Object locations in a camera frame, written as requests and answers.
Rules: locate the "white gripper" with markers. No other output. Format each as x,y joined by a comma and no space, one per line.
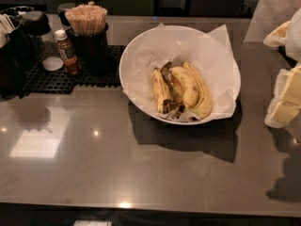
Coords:
294,37

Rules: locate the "yellow banana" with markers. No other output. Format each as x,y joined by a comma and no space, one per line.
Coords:
162,94
187,84
204,106

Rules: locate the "white bowl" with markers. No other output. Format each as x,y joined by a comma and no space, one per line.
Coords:
131,57

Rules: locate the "white paper liner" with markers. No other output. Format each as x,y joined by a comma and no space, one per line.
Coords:
216,57

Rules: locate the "black stir stick cup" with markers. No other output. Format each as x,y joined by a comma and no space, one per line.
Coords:
93,51

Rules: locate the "wooden stir sticks bundle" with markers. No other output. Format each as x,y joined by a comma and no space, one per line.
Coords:
87,20

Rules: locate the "small brown sauce bottle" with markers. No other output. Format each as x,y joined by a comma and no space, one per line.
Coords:
67,52

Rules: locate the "dark lidded jar behind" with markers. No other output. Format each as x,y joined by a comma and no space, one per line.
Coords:
61,10

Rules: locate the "black perforated mat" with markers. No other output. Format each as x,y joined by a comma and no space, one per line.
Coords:
57,82

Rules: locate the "glass sugar dispenser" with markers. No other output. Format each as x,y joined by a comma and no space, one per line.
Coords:
36,26

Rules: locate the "black container at left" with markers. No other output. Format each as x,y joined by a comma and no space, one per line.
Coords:
17,55

